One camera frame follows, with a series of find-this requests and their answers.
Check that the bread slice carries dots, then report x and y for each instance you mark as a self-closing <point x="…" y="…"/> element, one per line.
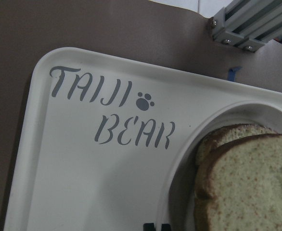
<point x="226" y="134"/>
<point x="238" y="187"/>

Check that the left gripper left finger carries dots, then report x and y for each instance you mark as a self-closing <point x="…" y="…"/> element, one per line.
<point x="149" y="227"/>

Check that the aluminium frame post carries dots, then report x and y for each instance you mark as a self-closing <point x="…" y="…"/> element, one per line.
<point x="248" y="24"/>

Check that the bread slice top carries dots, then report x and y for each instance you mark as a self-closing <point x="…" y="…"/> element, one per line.
<point x="238" y="187"/>

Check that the cream bear serving tray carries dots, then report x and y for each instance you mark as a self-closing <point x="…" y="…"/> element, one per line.
<point x="99" y="137"/>

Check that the bread slice on plate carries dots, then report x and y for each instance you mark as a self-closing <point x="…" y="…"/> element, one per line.
<point x="226" y="134"/>

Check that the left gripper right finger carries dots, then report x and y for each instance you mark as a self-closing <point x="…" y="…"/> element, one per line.
<point x="165" y="227"/>

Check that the white round plate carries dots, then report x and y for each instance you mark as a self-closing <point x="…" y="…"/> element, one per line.
<point x="176" y="204"/>

